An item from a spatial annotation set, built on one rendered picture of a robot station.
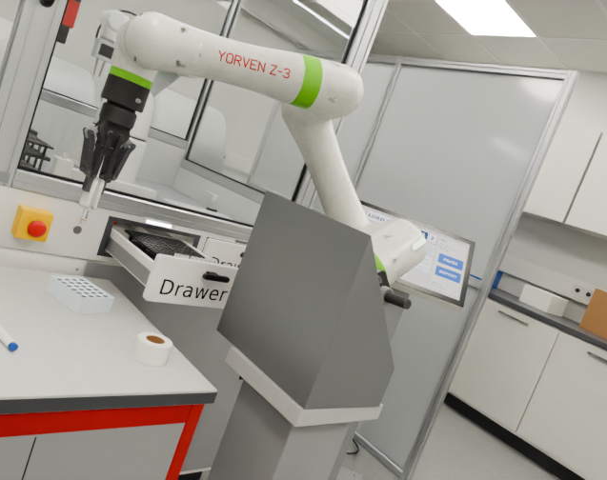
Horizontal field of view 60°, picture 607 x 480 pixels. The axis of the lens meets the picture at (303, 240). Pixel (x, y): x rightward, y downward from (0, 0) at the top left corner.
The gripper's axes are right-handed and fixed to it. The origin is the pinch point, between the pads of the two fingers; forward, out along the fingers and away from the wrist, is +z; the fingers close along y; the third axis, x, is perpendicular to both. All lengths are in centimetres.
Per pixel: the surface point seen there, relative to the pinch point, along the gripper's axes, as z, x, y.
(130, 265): 15.2, 3.9, -14.0
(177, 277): 11.7, 19.5, -14.6
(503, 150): -68, 34, -180
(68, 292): 21.7, 6.7, 2.6
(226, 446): 47, 40, -28
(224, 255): 11, 0, -53
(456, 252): -15, 46, -130
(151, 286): 14.7, 18.1, -9.1
